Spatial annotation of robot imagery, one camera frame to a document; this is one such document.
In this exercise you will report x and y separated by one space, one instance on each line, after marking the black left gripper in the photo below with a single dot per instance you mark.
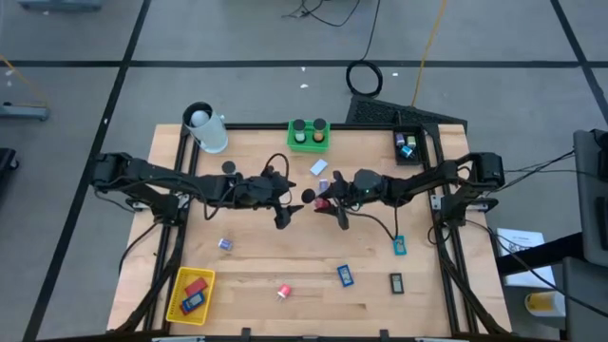
259 192

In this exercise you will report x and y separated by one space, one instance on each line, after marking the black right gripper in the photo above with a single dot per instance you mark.
346 197

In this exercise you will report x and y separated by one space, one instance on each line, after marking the black capped hourglass red sand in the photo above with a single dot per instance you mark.
309 195

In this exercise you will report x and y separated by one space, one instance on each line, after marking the white rectangular case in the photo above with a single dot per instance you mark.
318 167

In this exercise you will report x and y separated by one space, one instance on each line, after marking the black disc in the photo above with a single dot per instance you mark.
228 167

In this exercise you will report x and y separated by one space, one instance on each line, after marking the black capped hourglass white sand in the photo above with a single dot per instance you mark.
299 125

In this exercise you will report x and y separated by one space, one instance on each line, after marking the black capped hourglass orange sand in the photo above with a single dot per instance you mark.
319 124

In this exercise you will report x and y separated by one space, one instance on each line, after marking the teal framed digital display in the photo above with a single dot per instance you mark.
399 245

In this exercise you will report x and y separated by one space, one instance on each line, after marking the blue wall charger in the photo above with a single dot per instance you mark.
406 152

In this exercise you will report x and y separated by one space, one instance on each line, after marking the red rectangular case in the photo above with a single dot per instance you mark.
195 286

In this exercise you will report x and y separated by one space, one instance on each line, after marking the blue framed digital display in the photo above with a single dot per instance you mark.
345 275
194 301

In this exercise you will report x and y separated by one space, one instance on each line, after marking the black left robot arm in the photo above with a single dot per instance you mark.
166 178

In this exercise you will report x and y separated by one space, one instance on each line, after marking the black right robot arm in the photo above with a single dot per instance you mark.
427 183

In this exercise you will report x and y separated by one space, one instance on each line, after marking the green plastic basket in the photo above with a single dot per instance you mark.
309 147

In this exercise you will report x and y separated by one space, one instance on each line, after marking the black plastic basket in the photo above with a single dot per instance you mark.
420 159

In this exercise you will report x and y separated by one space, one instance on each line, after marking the white cylindrical lamp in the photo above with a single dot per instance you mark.
211 133

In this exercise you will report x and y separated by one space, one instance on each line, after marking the black mesh panel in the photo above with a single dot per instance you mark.
380 111

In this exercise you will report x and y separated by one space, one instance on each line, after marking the black framed digital display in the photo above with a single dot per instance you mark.
396 283

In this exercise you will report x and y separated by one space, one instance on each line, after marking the black table edge clamp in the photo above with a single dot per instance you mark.
245 332
384 334

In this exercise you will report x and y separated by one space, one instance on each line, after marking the yellow plastic basket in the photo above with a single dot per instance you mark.
199 316

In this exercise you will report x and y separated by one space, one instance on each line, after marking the white printed paper sheet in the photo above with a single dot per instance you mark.
520 242

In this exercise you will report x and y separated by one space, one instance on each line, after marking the black diagonal beam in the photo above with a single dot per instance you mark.
537 256

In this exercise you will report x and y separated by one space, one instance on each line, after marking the yellow white container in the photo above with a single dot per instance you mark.
541 304

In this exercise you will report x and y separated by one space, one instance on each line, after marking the grey equipment cart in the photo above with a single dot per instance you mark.
589 199

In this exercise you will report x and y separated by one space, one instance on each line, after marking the grey metal floor stand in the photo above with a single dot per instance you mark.
24 112

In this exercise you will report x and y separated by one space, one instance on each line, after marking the black floor object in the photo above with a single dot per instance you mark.
5 161

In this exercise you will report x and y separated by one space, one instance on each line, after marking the grey floor object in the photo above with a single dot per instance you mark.
59 5

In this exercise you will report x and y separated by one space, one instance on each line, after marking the black aluminium table frame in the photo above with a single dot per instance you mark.
261 127

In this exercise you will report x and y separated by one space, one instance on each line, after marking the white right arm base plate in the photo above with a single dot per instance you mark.
437 202

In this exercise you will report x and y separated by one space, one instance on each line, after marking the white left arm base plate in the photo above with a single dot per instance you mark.
140 205

